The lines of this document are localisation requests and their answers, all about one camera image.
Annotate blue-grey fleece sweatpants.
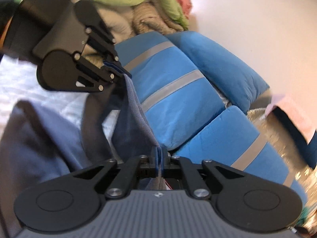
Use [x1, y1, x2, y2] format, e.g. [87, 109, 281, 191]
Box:
[1, 75, 172, 237]

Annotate beige folded comforter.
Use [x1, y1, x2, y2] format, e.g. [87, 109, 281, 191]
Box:
[71, 0, 179, 68]

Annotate blue striped pillow left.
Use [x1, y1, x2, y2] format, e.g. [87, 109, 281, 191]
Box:
[115, 32, 225, 151]

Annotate blue striped pillow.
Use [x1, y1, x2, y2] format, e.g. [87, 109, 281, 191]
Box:
[115, 32, 225, 151]
[176, 106, 307, 204]

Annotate quilted grey bedspread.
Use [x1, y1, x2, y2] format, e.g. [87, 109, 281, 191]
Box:
[1, 62, 123, 168]

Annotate blue striped pillow right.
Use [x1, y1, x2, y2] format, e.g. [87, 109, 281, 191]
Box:
[176, 106, 307, 204]

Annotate plain blue pillow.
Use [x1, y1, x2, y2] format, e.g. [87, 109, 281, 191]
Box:
[167, 31, 272, 113]

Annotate navy and pink folded cloth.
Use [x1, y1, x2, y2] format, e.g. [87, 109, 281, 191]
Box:
[265, 94, 316, 169]

